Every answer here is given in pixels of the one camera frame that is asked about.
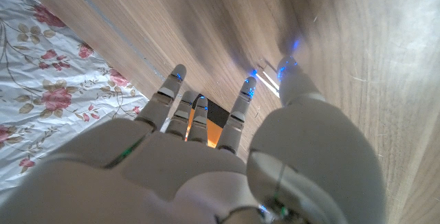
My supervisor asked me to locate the floral backdrop cloth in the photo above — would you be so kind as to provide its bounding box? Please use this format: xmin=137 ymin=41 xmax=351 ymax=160
xmin=0 ymin=0 xmax=169 ymax=201

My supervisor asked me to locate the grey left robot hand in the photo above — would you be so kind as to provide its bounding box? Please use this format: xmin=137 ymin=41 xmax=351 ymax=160
xmin=0 ymin=56 xmax=386 ymax=224

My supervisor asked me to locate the orange box with red button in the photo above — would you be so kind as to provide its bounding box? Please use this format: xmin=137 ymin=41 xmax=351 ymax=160
xmin=185 ymin=93 xmax=231 ymax=149

